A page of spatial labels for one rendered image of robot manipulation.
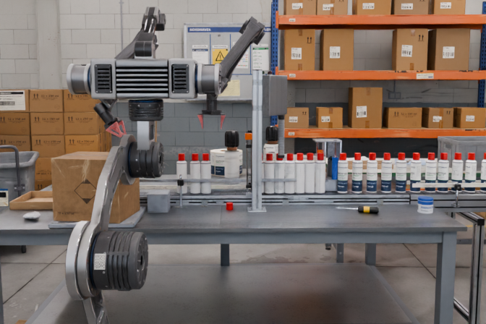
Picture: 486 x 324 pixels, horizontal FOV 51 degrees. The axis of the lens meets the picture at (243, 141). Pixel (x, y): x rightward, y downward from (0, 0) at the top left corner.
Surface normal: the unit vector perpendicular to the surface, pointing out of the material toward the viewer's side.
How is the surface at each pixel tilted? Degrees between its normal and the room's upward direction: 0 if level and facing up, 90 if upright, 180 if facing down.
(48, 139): 89
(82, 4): 90
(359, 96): 89
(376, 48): 90
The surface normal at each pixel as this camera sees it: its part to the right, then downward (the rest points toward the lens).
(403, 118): -0.06, 0.11
